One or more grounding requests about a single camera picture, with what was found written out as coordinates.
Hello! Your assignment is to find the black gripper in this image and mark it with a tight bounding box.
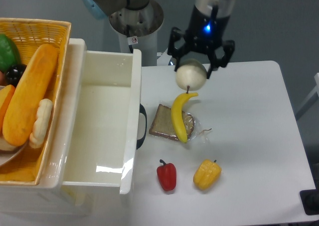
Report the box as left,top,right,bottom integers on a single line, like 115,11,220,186
166,11,236,80

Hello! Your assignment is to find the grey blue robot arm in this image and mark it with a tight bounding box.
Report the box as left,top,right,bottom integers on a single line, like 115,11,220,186
82,0,236,78

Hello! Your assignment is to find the open upper white drawer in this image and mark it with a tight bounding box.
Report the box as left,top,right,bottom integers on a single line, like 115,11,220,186
61,48,143,195

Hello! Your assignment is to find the white drawer cabinet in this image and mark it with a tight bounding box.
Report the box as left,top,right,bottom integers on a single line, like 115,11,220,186
0,39,132,214

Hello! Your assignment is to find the yellow banana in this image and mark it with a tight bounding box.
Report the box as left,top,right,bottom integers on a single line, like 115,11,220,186
171,92,198,143

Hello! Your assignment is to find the wrapped brown bread slice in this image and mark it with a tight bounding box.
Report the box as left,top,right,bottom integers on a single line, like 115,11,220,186
149,104,212,142

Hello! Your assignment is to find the yellow bell pepper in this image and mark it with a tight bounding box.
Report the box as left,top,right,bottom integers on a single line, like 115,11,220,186
193,159,222,191

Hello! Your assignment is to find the red bell pepper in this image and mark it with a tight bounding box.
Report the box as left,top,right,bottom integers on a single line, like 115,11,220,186
157,159,177,192

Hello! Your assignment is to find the yellow wicker basket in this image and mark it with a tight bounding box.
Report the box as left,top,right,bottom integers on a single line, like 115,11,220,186
0,18,71,186

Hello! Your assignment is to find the black device at edge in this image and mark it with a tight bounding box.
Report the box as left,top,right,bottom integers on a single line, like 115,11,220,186
300,189,319,216

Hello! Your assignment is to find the small cream squash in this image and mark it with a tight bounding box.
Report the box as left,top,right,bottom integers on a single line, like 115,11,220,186
29,98,53,149

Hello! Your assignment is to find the black round fruit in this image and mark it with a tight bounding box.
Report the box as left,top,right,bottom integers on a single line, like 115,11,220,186
4,63,26,87

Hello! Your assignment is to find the green bell pepper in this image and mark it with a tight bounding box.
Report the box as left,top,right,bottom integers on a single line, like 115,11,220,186
0,34,21,73

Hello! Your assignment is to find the long orange bread loaf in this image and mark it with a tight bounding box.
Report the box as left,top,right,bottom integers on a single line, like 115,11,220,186
2,44,59,147

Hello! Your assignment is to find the orange fruit slice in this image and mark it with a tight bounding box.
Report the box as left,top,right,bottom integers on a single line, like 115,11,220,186
0,85,15,129

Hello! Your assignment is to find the red fruit at edge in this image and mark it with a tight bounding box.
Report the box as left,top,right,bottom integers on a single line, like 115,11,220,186
0,71,5,85

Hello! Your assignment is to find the white metal bracket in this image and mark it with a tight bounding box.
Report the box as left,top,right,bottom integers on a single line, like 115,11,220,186
157,49,175,66

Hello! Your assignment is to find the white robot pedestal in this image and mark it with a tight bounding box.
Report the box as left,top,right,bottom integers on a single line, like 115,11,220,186
109,0,164,66

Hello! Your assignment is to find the black drawer handle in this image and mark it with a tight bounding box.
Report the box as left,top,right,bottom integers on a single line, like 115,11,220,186
136,103,148,150

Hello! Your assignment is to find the white frame at right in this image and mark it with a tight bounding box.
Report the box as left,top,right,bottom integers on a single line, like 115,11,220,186
295,73,319,121

